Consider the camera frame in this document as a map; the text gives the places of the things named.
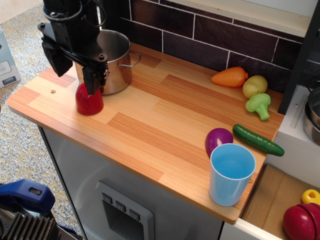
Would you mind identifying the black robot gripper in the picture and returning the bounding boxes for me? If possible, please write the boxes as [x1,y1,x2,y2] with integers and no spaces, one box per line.
[38,9,105,95]

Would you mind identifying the red toy sweet potato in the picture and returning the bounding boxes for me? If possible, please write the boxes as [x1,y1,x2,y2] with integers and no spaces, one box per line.
[75,83,104,116]

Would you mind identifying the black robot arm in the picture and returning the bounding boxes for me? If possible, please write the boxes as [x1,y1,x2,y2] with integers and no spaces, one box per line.
[37,0,108,95]

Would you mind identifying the stainless steel pot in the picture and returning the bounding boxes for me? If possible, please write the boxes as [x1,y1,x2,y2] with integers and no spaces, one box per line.
[74,29,142,95]

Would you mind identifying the yellow toy potato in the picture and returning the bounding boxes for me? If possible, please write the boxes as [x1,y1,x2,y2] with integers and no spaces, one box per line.
[242,75,268,99]

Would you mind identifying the white grey box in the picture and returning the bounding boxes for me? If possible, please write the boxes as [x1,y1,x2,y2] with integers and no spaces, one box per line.
[0,30,21,89]

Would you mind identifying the grey toy fridge cabinet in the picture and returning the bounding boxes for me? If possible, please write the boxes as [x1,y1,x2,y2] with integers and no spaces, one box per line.
[39,127,223,240]

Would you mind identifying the purple toy eggplant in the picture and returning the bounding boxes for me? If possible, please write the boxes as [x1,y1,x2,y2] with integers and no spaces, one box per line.
[204,128,234,158]

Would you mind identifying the orange toy carrot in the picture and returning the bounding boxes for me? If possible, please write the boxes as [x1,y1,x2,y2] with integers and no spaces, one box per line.
[211,66,249,87]

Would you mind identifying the black ribbed clamp part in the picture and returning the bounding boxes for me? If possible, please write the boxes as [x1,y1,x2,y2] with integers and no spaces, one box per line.
[0,210,62,240]

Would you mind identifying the light blue plastic cup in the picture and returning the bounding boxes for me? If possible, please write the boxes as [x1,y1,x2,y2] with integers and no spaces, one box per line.
[209,143,256,207]

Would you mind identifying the green toy broccoli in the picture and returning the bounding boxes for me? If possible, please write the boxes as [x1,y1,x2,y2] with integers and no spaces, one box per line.
[245,93,271,121]

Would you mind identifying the green toy cucumber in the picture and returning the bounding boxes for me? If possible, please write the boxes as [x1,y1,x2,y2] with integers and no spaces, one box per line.
[232,124,285,157]

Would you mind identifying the cardboard box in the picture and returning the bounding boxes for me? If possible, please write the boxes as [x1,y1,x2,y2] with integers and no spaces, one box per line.
[241,164,320,240]

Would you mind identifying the steel pots in sink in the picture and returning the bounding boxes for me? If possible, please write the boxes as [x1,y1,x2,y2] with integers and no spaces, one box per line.
[303,79,320,146]

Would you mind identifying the white toy sink counter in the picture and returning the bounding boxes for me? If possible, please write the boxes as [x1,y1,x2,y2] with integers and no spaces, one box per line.
[266,85,320,188]

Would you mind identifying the red toy apple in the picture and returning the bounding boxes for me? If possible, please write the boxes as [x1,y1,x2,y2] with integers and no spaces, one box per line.
[283,203,320,240]

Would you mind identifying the black cable loop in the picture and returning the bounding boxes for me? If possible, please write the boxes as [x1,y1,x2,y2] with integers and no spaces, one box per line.
[83,0,107,28]

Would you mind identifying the wooden wall shelf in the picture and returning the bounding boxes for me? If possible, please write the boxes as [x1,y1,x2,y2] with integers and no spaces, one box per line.
[174,0,318,37]

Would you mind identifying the yellow toy ring piece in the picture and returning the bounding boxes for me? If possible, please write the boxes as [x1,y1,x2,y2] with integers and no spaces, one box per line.
[301,189,320,205]

